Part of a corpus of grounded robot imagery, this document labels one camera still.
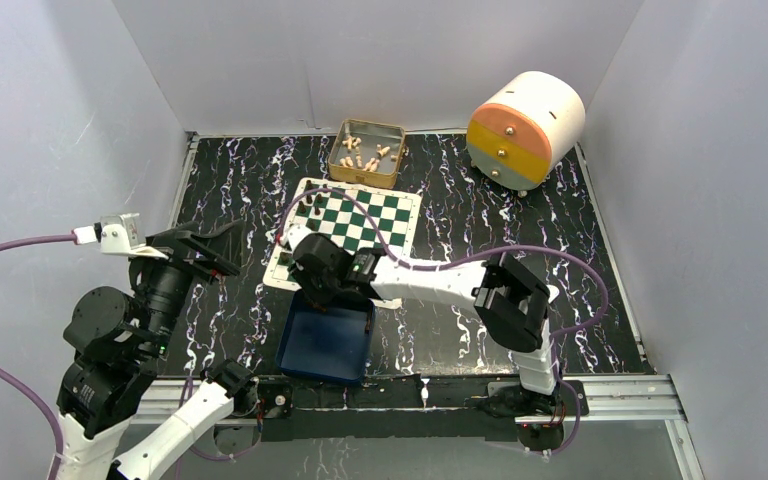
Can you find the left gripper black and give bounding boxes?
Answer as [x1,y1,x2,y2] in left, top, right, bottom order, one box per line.
[133,216,245,354]

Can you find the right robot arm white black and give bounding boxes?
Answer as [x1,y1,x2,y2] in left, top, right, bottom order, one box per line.
[279,226,563,417]

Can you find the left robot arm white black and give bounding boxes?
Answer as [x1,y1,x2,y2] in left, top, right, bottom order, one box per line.
[52,214,262,479]

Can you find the green white chess board mat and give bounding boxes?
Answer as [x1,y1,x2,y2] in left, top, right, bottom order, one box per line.
[263,177,424,311]

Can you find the light wooden chess pieces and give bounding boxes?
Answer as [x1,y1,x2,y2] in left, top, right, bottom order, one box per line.
[331,137,400,175]

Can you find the blue plastic tray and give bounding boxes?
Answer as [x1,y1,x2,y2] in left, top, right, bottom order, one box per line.
[276,291,376,386]

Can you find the black base bar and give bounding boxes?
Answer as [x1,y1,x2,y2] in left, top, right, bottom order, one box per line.
[193,374,587,444]

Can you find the gold metal tin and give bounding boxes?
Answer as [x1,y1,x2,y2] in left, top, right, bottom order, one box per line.
[327,119,406,189]

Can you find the round mini drawer cabinet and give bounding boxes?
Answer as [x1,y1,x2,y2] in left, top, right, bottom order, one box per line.
[466,71,586,197]

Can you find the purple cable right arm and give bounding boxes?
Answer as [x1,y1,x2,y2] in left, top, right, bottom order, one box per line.
[277,189,611,458]

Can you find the aluminium rail frame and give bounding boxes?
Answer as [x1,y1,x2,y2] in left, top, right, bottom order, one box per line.
[138,134,684,446]

